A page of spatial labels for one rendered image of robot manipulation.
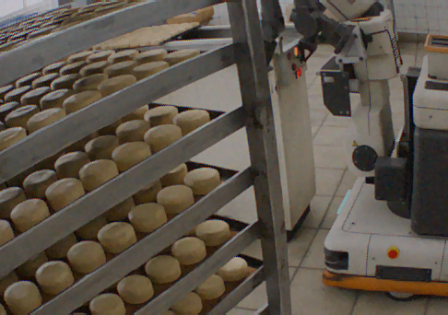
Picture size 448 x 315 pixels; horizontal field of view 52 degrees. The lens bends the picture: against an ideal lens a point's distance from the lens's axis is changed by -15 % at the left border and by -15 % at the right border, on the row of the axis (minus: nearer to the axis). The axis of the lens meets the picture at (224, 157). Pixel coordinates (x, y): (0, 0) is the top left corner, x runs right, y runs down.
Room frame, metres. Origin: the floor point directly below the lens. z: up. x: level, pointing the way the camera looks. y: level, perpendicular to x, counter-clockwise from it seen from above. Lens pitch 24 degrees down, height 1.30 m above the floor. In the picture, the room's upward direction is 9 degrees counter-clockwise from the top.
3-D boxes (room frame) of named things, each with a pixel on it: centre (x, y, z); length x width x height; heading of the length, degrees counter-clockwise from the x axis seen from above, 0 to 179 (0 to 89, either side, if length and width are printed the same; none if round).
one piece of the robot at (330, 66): (1.74, -0.48, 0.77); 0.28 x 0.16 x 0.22; 149
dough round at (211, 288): (0.68, 0.06, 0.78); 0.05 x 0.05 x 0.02
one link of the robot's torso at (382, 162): (1.63, -0.55, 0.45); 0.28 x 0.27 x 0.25; 149
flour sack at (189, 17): (6.05, 0.13, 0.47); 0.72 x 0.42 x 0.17; 158
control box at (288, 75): (2.02, -0.33, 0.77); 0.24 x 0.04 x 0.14; 149
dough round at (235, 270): (0.72, 0.02, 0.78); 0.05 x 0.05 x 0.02
